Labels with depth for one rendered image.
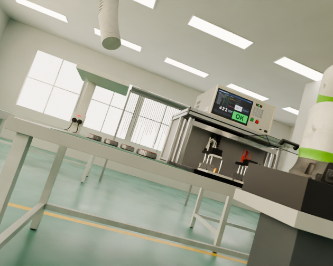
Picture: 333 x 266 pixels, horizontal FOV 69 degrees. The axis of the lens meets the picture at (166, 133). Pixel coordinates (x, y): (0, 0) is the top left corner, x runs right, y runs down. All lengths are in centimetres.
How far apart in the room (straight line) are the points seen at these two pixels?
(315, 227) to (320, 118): 32
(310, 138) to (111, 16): 190
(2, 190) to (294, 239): 100
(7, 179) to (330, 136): 112
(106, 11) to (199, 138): 137
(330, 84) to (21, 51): 806
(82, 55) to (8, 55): 203
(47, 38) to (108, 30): 635
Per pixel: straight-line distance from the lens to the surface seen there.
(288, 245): 78
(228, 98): 160
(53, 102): 795
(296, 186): 69
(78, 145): 102
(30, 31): 868
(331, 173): 78
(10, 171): 112
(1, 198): 115
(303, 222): 67
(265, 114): 172
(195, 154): 162
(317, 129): 84
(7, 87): 837
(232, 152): 173
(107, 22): 229
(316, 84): 601
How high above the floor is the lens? 77
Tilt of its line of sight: 6 degrees up
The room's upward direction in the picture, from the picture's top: 18 degrees clockwise
